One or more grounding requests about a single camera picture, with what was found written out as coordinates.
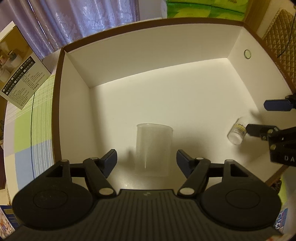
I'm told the white pill bottle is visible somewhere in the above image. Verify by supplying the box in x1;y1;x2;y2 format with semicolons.
227;116;248;145

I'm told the white product box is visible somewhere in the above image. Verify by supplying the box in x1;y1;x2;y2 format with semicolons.
1;22;51;109

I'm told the blue floss pick box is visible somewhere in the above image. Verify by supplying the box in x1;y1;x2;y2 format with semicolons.
273;208;288;233

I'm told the plaid tablecloth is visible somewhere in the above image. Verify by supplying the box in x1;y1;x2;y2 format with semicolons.
4;51;60;200

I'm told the green tissue pack stack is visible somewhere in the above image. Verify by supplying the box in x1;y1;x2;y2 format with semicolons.
165;0;249;21

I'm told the quilted tan chair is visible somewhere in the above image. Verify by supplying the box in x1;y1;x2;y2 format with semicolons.
263;9;295;84

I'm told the brown cardboard storage box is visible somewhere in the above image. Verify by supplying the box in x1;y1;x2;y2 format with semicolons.
52;18;295;190

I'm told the clear plastic cup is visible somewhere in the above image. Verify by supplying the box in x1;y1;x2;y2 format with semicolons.
134;123;173;177

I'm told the purple curtain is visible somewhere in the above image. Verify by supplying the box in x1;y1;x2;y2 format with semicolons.
1;0;139;59

